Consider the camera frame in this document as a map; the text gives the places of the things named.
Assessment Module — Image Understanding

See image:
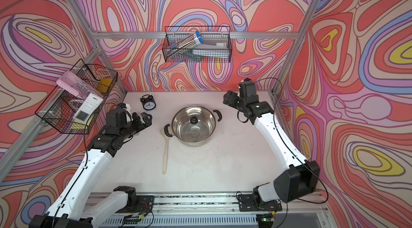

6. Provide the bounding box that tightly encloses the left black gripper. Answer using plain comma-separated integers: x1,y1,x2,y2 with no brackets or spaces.
118,111,151,142

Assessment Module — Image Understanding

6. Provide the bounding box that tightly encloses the beige plastic ladle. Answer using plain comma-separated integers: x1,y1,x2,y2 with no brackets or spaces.
161,124,173,175

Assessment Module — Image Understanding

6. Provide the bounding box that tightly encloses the glass pot lid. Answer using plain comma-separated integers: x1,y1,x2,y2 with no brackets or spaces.
171,106,217,143

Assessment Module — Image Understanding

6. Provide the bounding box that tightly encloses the stainless steel pot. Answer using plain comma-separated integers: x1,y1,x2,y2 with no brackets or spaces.
161,105,223,147

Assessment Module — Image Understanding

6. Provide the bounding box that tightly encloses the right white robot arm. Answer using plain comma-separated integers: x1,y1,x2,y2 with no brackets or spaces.
223,78,320,208

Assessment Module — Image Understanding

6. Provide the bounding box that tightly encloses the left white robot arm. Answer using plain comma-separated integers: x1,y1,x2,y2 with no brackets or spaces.
29,108,152,228

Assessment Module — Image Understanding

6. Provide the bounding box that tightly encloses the black alarm clock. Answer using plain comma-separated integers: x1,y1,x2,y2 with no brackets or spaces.
140,94,156,111

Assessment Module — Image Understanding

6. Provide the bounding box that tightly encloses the yellow item in basket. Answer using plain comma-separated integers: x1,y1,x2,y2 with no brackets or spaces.
96,78,113,94

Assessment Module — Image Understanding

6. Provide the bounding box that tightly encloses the grey box in basket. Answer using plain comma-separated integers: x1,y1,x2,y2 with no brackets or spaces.
192,43,230,58

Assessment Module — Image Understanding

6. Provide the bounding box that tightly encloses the white device in basket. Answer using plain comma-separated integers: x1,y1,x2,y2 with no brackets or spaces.
74,93,103,123

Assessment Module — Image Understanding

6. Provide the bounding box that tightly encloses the pack of pencils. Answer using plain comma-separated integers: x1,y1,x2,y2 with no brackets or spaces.
166,31,203,59

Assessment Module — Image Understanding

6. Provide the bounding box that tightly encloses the pink box in basket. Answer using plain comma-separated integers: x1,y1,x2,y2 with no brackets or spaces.
56,71,83,98

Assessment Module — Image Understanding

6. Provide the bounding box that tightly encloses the back wire basket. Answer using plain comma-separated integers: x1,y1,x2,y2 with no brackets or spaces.
162,25,232,63

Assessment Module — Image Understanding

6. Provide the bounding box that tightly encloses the wire basket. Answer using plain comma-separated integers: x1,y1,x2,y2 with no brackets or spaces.
35,60,118,135
162,25,232,63

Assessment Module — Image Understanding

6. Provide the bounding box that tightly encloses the left wire basket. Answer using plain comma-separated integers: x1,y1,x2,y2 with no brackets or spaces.
35,60,118,135

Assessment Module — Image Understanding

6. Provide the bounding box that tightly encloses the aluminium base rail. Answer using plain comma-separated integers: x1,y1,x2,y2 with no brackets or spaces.
101,192,337,228

